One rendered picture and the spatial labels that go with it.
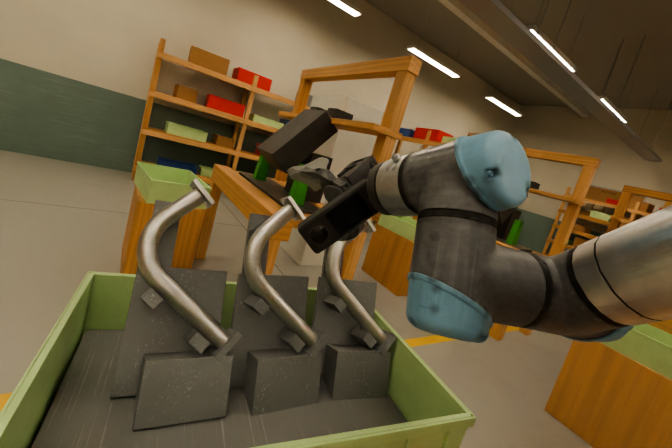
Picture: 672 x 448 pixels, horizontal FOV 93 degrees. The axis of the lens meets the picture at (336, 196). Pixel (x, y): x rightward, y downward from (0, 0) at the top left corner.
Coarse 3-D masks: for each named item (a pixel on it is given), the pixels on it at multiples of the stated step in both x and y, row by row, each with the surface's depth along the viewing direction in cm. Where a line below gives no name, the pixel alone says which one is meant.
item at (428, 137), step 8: (400, 128) 668; (416, 128) 634; (424, 128) 615; (408, 136) 649; (416, 136) 630; (424, 136) 612; (432, 136) 595; (440, 136) 590; (448, 136) 600; (400, 144) 722; (424, 144) 602; (432, 144) 584; (376, 216) 681
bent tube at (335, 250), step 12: (372, 228) 72; (348, 240) 70; (336, 252) 68; (336, 264) 68; (336, 276) 67; (336, 288) 67; (348, 300) 68; (360, 312) 68; (360, 324) 69; (372, 324) 69; (384, 336) 70
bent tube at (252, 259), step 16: (288, 208) 62; (272, 224) 60; (256, 240) 58; (256, 256) 57; (256, 272) 57; (256, 288) 57; (272, 288) 59; (272, 304) 58; (288, 304) 61; (288, 320) 60; (304, 336) 61
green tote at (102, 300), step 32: (96, 288) 61; (128, 288) 64; (64, 320) 47; (96, 320) 63; (224, 320) 74; (384, 320) 76; (64, 352) 50; (32, 384) 37; (416, 384) 63; (0, 416) 32; (32, 416) 40; (416, 416) 62; (448, 416) 51
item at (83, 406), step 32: (96, 352) 57; (64, 384) 50; (96, 384) 51; (320, 384) 66; (64, 416) 45; (96, 416) 46; (128, 416) 48; (256, 416) 54; (288, 416) 56; (320, 416) 58; (352, 416) 60; (384, 416) 62
